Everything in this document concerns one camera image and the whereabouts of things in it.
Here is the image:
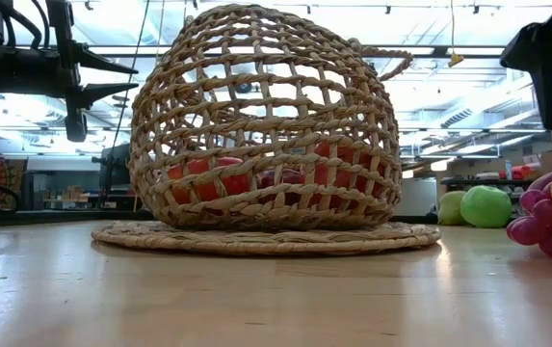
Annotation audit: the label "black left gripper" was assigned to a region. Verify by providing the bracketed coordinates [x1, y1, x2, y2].
[0, 0, 141, 143]

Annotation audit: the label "bright green apple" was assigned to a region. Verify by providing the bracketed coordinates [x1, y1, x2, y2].
[459, 185, 513, 229]

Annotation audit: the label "purple grape bunch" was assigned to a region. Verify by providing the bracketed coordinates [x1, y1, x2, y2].
[505, 187, 552, 258]

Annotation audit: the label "green pear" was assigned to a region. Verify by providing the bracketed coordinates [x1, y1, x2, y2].
[437, 190, 469, 227]

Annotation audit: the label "open-weave seagrass basket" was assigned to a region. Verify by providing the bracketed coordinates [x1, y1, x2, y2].
[128, 3, 415, 231]

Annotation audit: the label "small red apple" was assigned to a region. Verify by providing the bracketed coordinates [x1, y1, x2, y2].
[312, 141, 386, 211]

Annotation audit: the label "black monitor on stand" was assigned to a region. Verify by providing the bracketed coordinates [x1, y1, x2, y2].
[91, 142, 137, 208]

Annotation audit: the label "red items on table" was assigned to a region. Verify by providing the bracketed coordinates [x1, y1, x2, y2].
[499, 165, 535, 182]

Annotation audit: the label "round woven seagrass mat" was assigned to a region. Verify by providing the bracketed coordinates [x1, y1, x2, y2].
[91, 219, 443, 256]

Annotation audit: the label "colourful wall picture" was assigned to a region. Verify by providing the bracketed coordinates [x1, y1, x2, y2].
[0, 156, 29, 209]

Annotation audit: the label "black aluminium rig frame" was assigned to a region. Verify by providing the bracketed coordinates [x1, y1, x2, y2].
[0, 207, 443, 229]

